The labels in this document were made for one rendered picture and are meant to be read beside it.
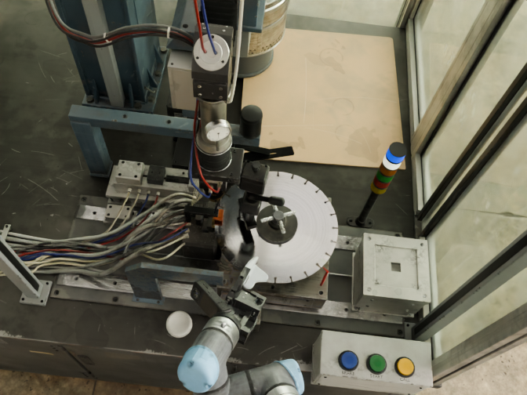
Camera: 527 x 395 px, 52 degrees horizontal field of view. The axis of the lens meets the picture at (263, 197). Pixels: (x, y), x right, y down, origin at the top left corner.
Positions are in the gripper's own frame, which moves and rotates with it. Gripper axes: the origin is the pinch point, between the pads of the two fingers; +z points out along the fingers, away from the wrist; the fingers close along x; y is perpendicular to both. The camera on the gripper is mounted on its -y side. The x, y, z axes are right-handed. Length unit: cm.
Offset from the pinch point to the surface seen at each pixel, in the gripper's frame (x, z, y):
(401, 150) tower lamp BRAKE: 36.5, 24.6, 22.0
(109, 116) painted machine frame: 17, 16, -52
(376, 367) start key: -9.2, 1.4, 37.5
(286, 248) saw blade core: 3.7, 13.1, 5.5
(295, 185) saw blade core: 14.1, 28.6, -0.1
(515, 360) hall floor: -54, 98, 106
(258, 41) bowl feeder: 39, 63, -32
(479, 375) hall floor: -61, 88, 93
